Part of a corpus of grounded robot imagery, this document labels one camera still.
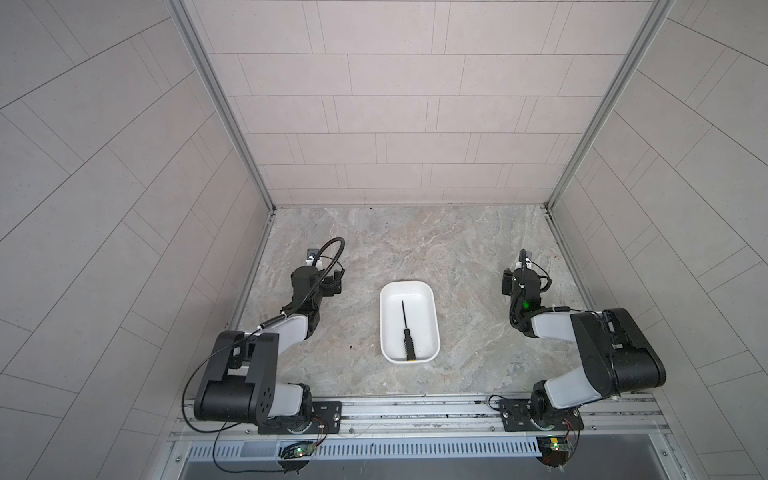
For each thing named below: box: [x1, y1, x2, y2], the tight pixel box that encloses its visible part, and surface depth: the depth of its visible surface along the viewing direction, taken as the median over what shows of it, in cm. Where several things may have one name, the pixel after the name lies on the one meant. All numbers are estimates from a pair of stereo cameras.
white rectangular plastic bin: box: [380, 281, 441, 364], surface depth 88 cm
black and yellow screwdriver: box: [402, 300, 416, 361], surface depth 82 cm
